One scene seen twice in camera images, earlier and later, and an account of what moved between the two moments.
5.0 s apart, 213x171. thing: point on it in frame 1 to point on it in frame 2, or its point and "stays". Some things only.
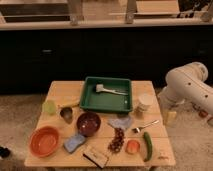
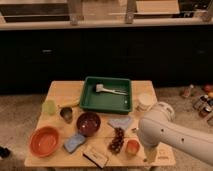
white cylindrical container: x=144 y=103 stays
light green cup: x=49 y=107 stays
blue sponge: x=73 y=142 stays
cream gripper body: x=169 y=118 to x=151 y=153
